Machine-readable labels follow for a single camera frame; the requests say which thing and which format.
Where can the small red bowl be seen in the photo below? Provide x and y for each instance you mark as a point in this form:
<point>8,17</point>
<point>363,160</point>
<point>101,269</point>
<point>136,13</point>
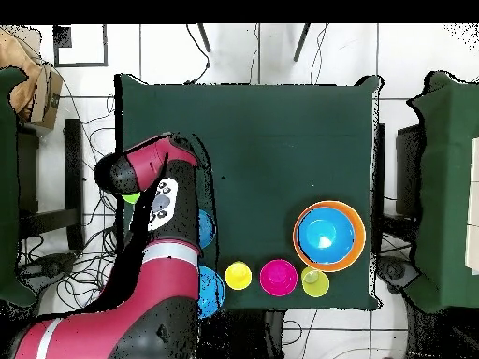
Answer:
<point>278,277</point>

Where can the large orange bowl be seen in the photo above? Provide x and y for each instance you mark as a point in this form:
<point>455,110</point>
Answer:
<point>361,239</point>

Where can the black floor stand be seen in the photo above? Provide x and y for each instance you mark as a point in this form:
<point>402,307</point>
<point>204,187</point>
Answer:
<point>73,168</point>

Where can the black tripod leg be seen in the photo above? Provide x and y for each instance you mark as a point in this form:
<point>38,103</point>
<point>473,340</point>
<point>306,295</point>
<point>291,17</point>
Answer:
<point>301,43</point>
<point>204,37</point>

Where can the large blue bowl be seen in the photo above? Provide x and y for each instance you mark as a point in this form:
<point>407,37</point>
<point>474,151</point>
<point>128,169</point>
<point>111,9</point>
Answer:
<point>211,291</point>
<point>325,233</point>

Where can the yellow cup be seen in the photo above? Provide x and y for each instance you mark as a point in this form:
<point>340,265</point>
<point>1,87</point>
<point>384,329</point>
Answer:
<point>238,276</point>

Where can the black robot pedestal leg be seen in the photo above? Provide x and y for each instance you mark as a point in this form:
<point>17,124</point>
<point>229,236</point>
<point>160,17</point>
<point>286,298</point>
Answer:
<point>48,267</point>
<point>394,271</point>

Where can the black square floor frame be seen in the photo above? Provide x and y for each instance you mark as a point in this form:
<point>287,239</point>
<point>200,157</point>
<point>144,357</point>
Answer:
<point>61,37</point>

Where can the black box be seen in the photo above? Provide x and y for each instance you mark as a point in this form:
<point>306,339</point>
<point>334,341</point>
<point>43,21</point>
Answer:
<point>408,168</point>

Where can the green cloth side table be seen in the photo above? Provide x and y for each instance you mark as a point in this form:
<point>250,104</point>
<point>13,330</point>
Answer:
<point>445,187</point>
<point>7,187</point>

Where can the large green bowl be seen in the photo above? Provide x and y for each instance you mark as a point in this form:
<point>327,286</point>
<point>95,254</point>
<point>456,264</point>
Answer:
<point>131,197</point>

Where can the cardboard box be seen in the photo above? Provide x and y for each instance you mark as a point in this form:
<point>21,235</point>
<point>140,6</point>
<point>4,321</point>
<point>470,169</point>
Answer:
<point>46,93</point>

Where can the translucent yellow-green cup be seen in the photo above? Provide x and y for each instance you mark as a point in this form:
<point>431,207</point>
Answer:
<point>319,287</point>

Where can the small blue ridged bowl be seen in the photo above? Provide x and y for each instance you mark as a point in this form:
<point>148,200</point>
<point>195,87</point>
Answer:
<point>206,229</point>

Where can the dark green tablecloth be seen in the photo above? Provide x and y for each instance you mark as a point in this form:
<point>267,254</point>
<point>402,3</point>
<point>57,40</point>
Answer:
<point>280,131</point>

